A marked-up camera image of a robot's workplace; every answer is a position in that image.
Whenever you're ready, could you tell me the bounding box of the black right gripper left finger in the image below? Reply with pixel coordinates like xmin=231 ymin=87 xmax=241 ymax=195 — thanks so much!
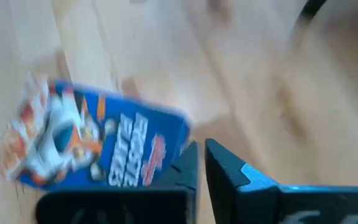
xmin=35 ymin=141 xmax=200 ymax=224

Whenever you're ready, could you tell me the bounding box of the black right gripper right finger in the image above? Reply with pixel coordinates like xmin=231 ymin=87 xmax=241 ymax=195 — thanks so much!
xmin=205 ymin=139 xmax=358 ymax=224

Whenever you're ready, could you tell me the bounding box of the blue Frosted Flakes cereal box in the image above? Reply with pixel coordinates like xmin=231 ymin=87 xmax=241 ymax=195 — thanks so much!
xmin=0 ymin=73 xmax=192 ymax=192

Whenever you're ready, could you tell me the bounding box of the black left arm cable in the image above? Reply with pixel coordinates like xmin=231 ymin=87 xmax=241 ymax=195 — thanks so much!
xmin=293 ymin=0 xmax=328 ymax=30

